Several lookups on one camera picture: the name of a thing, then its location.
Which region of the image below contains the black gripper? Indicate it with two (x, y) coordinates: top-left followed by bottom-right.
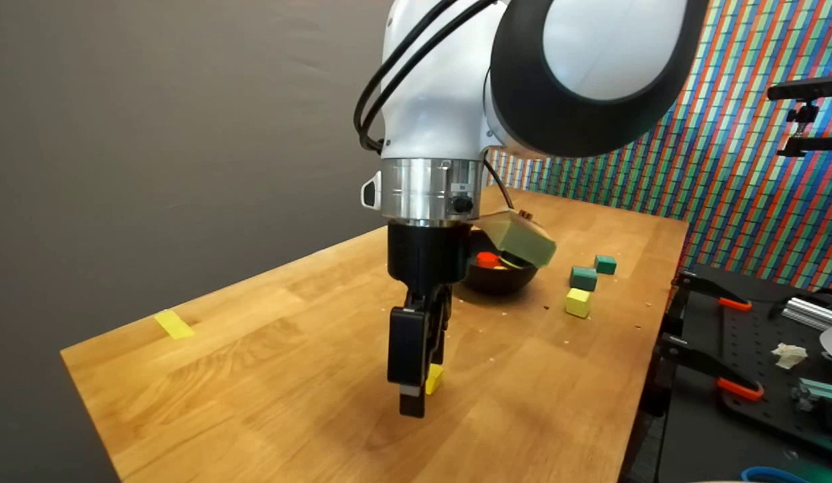
(385, 219), (479, 422)

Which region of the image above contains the small yellow wooden block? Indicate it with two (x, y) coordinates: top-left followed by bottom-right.
(424, 359), (449, 401)

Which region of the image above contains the lime green wooden cube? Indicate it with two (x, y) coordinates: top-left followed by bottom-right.
(561, 287), (594, 323)

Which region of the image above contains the black bowl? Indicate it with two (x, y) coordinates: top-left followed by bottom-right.
(457, 228), (543, 297)

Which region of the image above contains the black pegboard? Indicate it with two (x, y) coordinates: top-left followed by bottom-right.
(648, 264), (832, 458)

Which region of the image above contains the grey fabric backdrop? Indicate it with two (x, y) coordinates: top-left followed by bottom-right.
(0, 0), (412, 483)

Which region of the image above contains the white plastic part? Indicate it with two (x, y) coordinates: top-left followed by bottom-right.
(773, 340), (810, 371)

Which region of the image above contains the white ridged bar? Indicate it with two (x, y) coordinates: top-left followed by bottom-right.
(779, 295), (832, 332)

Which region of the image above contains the teal tool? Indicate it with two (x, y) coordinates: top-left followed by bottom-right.
(794, 375), (832, 415)

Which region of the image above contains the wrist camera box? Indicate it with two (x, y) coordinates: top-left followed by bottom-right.
(481, 210), (558, 269)

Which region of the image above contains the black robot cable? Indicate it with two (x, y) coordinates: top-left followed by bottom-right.
(351, 0), (499, 156)

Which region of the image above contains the black clamp with orange handle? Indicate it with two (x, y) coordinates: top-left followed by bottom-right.
(657, 331), (769, 405)
(675, 269), (758, 317)

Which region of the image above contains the blue plastic handle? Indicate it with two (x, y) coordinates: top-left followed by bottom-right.
(738, 464), (814, 483)

